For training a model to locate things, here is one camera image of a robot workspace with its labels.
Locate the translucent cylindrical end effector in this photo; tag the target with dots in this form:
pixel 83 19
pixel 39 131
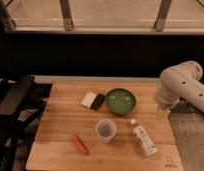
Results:
pixel 162 113

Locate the green ceramic bowl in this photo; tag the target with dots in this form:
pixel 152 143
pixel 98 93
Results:
pixel 120 101

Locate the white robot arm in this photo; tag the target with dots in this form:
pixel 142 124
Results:
pixel 181 81

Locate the white labelled bottle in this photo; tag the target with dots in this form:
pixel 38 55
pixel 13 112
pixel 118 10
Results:
pixel 144 140

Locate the clear plastic cup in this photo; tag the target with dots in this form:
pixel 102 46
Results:
pixel 106 130

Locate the wooden cutting board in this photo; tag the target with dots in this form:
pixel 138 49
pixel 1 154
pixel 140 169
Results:
pixel 54 150

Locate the orange carrot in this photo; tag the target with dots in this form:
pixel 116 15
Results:
pixel 79 144

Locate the black folded stand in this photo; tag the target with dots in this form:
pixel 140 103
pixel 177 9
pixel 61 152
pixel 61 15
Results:
pixel 20 105

